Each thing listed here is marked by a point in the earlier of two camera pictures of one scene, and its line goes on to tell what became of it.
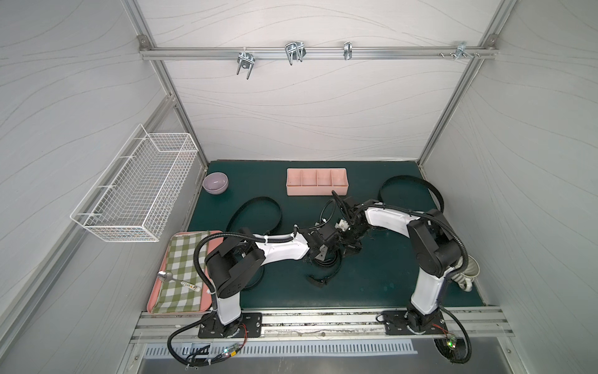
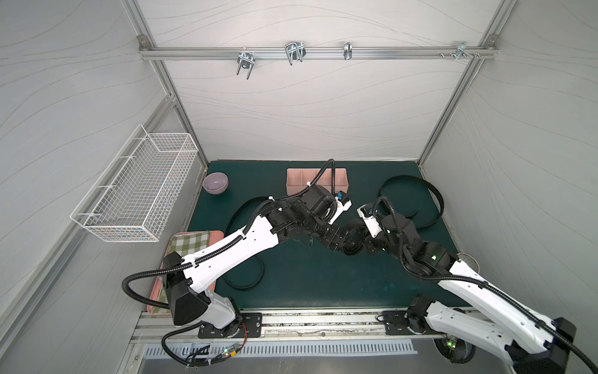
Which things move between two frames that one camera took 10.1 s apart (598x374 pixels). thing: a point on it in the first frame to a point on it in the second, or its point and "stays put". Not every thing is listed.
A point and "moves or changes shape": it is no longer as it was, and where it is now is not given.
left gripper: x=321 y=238 to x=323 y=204
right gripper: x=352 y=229 to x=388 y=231
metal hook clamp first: x=246 y=61 stays put
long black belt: x=332 y=256 moves or changes shape
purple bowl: x=216 y=183 stays put
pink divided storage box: x=317 y=181 stays put
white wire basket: x=135 y=195 stays put
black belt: x=437 y=194 stays put
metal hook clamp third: x=348 y=50 stays put
